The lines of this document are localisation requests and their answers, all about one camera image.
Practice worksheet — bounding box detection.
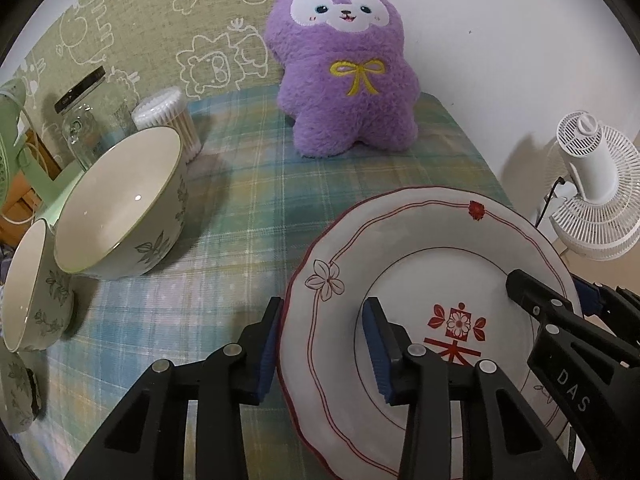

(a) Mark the cream floral ceramic bowl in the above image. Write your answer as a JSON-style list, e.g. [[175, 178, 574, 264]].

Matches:
[[2, 219, 77, 353], [0, 352, 43, 433], [53, 126, 189, 281]]

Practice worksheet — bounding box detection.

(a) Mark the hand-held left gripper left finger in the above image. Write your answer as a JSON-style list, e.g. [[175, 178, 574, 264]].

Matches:
[[62, 296, 286, 480]]

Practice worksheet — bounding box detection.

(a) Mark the wooden headboard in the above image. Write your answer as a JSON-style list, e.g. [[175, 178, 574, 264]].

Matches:
[[0, 130, 66, 241]]

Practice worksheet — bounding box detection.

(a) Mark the purple plush bunny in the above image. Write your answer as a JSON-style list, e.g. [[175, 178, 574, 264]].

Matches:
[[263, 0, 421, 157]]

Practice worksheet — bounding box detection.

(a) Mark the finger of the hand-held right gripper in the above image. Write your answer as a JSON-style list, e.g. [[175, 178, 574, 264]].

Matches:
[[574, 280, 640, 348], [506, 269, 581, 333]]

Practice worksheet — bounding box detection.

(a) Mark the white fan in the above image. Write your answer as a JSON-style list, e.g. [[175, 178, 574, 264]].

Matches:
[[537, 110, 640, 262]]

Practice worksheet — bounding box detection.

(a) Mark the black fan cable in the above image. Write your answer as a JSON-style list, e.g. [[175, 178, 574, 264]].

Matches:
[[535, 176, 566, 226]]

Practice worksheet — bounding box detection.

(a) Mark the green desk fan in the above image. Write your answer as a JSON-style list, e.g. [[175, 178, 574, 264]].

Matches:
[[0, 77, 86, 221]]

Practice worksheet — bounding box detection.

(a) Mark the green printed board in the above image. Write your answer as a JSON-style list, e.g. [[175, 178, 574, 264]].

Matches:
[[15, 0, 321, 126]]

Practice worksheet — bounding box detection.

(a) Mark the white plate red pattern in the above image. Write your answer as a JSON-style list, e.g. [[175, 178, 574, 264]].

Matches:
[[277, 186, 585, 480]]

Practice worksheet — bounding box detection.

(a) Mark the glass jar dark lid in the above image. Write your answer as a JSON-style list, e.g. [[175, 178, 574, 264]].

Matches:
[[54, 67, 132, 171]]

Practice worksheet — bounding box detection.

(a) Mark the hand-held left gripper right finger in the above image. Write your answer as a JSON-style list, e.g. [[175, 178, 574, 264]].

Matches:
[[362, 297, 576, 480]]

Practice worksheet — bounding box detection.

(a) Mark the cotton swab container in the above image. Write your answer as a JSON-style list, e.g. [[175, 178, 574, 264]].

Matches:
[[131, 86, 202, 163]]

